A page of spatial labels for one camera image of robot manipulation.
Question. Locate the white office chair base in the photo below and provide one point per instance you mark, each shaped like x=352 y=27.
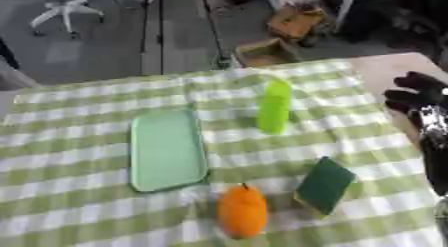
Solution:
x=65 y=10

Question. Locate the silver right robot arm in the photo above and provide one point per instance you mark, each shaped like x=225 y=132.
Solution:
x=434 y=147

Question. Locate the dark green sponge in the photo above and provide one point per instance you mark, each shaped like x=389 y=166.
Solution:
x=324 y=186

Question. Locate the pale green tray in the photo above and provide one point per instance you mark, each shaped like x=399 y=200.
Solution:
x=168 y=150

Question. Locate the orange toy fruit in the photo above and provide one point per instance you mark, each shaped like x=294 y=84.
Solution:
x=242 y=211

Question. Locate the black tripod stand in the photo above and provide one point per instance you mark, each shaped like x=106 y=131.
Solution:
x=151 y=31

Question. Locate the orange bag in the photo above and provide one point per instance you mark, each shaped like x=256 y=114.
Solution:
x=295 y=20

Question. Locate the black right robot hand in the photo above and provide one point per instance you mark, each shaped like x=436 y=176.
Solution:
x=417 y=91

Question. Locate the open cardboard box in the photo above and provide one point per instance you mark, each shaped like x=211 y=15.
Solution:
x=267 y=52

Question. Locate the lime green plastic bottle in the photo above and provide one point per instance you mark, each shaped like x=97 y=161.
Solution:
x=274 y=106

